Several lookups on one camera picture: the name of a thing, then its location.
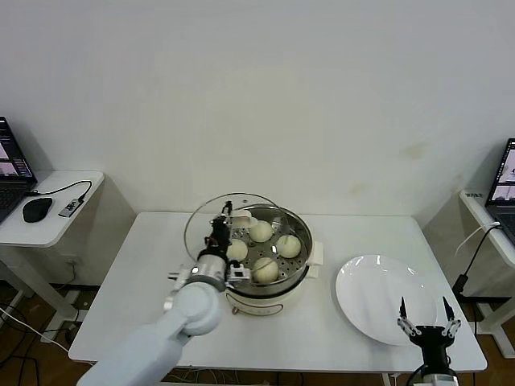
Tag white steamed baozi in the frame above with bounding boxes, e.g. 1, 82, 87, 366
251, 257, 280, 283
227, 239, 249, 261
275, 234, 303, 259
249, 220, 274, 244

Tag white laptop cable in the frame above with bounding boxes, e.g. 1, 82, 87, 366
455, 222, 504, 258

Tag dark open laptop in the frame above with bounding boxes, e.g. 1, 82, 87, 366
485, 138, 515, 244

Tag white side table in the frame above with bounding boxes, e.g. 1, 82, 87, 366
422, 188, 515, 359
0, 169, 138, 322

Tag cream electric cooker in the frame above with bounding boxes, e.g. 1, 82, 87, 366
200, 232, 325, 318

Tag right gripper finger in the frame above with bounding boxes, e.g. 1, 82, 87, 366
397, 295, 420, 338
440, 295, 463, 339

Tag black open laptop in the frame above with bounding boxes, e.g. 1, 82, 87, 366
0, 115, 40, 226

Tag black power adapter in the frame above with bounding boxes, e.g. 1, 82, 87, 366
452, 224, 504, 297

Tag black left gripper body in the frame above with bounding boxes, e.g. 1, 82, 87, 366
204, 221, 233, 255

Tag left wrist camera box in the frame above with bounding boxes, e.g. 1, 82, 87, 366
226, 262, 253, 285

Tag round glass lid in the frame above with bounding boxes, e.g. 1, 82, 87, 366
183, 192, 301, 289

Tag black usb cable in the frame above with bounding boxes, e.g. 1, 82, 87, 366
24, 179, 95, 202

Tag black computer mouse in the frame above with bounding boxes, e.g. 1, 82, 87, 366
22, 196, 54, 223

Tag round white plate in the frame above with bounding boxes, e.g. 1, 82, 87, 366
335, 254, 439, 347

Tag small grey usb hub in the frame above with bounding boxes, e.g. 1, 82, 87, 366
59, 196, 87, 218

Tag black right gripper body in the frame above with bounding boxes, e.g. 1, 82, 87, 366
408, 324, 452, 373

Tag stainless steel steamer basket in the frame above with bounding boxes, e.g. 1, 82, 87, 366
210, 204, 325, 285

